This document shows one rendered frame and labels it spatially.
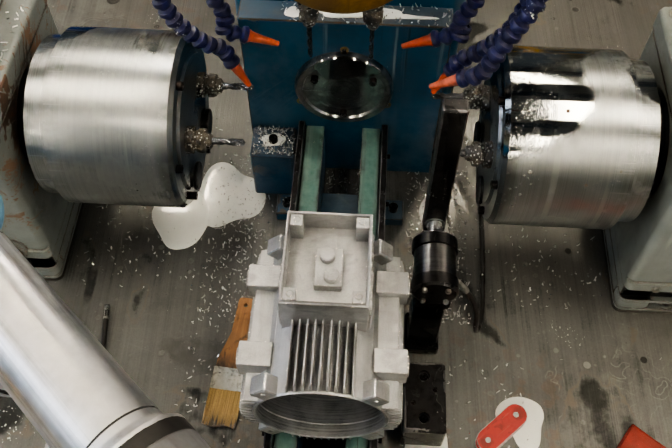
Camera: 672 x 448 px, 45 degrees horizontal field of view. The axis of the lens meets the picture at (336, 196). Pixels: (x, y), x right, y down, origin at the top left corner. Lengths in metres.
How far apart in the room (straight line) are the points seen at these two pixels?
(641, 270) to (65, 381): 0.85
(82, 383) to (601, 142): 0.70
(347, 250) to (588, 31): 0.89
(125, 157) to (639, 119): 0.65
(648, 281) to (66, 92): 0.86
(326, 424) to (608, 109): 0.53
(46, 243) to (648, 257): 0.87
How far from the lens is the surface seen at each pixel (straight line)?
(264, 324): 0.97
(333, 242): 0.96
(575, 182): 1.08
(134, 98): 1.07
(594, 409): 1.26
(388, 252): 0.99
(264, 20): 1.15
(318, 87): 1.23
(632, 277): 1.27
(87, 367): 0.64
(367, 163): 1.27
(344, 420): 1.05
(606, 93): 1.09
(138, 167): 1.09
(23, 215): 1.22
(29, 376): 0.66
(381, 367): 0.93
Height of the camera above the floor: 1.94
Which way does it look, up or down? 56 degrees down
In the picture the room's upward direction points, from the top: straight up
